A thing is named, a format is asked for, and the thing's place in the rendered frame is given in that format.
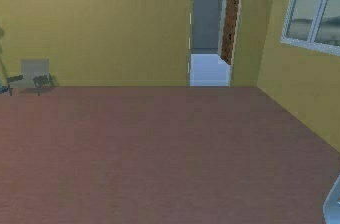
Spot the brown wooden room door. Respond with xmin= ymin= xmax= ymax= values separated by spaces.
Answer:
xmin=217 ymin=0 xmax=242 ymax=66

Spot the grey armchair with dark arms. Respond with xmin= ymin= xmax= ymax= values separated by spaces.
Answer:
xmin=6 ymin=58 xmax=55 ymax=97

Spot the grey framed window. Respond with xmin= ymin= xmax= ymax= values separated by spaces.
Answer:
xmin=280 ymin=0 xmax=340 ymax=59

